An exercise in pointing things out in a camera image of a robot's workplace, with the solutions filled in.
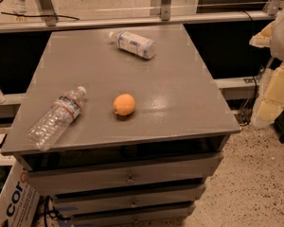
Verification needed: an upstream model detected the grey drawer cabinet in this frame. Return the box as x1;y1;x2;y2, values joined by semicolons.
2;26;240;227

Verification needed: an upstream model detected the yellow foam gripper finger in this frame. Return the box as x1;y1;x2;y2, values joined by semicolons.
249;22;274;48
251;62;284;128

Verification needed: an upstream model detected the clear crushed water bottle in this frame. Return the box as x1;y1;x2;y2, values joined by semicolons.
27;86;87;151

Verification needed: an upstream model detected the metal frame rail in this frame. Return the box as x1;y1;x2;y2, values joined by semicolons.
0;10;275;33

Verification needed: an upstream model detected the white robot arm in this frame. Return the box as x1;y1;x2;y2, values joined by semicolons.
249;9;284;128

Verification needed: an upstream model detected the white cardboard box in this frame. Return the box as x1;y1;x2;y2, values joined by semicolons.
0;162;40;227

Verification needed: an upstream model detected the blue label plastic bottle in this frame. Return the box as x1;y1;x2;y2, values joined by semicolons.
109;31;155;60

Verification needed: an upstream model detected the orange fruit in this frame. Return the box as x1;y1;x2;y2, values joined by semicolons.
113;94;135;116

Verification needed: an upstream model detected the black cable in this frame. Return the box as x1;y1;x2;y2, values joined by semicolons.
0;10;81;21

